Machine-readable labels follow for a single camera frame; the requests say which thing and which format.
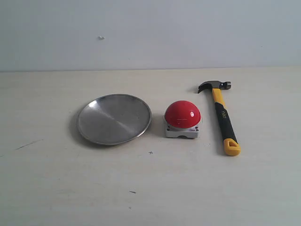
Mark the yellow black claw hammer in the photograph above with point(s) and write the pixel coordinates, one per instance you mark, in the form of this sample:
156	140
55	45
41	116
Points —
230	145

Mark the red dome push button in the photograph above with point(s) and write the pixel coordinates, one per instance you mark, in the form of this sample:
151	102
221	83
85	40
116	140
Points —
182	119

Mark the round steel plate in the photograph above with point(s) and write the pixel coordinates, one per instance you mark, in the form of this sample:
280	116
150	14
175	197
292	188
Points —
113	119

